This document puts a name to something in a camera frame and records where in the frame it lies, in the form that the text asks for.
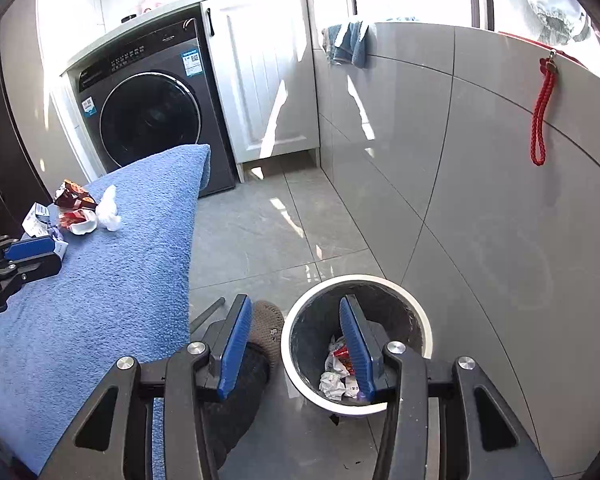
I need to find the red rope loop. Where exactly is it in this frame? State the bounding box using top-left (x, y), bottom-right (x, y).
top-left (529, 49), bottom-right (560, 168)

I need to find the large white printed wrapper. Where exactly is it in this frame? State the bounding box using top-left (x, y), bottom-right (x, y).
top-left (318, 336), bottom-right (365, 403)

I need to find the dark grey washing machine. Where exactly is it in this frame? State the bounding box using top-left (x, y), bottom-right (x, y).
top-left (68, 6), bottom-right (237, 195)

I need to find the blue terry towel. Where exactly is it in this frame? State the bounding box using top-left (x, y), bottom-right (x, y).
top-left (0, 144), bottom-right (211, 472)

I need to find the white tissue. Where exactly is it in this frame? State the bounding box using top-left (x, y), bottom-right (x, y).
top-left (95, 185), bottom-right (121, 232)

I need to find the dark refrigerator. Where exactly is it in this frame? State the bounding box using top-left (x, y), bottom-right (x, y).
top-left (0, 49), bottom-right (50, 237)

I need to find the grey trash bin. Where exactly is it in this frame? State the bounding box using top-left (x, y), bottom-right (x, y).
top-left (282, 274), bottom-right (434, 417)

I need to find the red snack bag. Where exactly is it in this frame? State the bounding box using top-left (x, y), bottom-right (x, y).
top-left (332, 344), bottom-right (355, 376)

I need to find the white cabinet door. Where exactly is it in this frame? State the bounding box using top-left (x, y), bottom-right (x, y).
top-left (201, 0), bottom-right (320, 165)

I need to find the blue cloth on ledge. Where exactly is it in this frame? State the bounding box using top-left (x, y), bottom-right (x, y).
top-left (323, 21), bottom-right (368, 68)

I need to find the brown foil snack wrapper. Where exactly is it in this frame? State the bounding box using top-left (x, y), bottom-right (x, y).
top-left (54, 179), bottom-right (97, 210)

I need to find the black white snack bag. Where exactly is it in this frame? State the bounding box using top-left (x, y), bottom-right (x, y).
top-left (22, 203), bottom-right (68, 260)

